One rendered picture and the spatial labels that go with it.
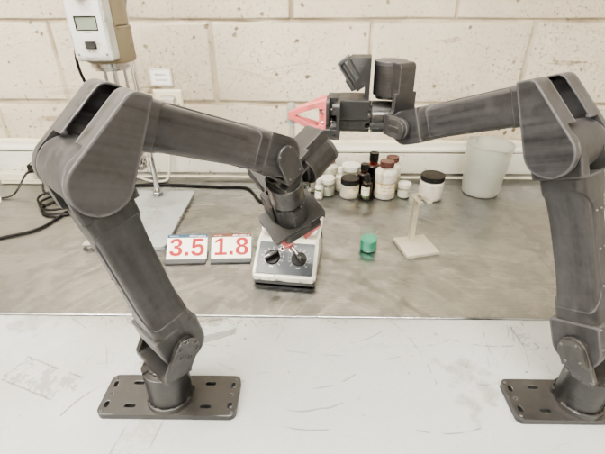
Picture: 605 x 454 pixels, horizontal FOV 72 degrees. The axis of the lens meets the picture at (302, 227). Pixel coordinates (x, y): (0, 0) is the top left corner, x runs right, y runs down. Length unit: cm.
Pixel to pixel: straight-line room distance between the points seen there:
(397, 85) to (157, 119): 45
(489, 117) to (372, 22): 70
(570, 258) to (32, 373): 81
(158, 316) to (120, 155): 22
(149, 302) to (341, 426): 32
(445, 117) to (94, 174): 50
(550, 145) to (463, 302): 40
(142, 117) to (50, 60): 106
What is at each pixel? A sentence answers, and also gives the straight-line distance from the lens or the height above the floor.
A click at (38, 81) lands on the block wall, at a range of 152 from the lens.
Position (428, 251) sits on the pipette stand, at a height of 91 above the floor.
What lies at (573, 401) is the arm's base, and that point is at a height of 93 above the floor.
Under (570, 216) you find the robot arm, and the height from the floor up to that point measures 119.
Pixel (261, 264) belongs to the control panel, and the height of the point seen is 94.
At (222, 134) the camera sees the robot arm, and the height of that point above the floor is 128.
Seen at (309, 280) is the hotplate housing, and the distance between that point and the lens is 85.
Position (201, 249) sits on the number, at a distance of 97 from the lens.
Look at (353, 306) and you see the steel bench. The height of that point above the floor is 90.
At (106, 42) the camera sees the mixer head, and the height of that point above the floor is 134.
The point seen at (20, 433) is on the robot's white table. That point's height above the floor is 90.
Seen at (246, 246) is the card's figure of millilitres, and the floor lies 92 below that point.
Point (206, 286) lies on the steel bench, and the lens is 89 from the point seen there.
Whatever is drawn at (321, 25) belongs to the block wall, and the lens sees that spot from 127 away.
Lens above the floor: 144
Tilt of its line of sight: 31 degrees down
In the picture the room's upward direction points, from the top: straight up
